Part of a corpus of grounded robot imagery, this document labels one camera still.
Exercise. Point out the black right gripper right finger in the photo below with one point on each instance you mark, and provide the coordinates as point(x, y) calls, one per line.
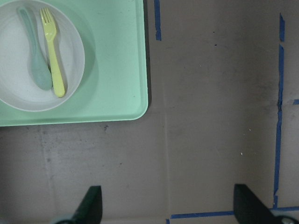
point(248, 209)

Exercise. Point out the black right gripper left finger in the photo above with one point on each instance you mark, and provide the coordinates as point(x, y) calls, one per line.
point(89, 210)

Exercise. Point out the white round plate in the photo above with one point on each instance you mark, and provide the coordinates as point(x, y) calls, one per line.
point(17, 87)

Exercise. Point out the grey-green plastic spoon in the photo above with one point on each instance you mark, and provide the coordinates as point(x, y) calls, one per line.
point(38, 66)

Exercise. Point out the yellow plastic fork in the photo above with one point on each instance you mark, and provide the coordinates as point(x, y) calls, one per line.
point(50, 32)

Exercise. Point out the light green plastic tray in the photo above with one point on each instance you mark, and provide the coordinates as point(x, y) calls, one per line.
point(114, 84)

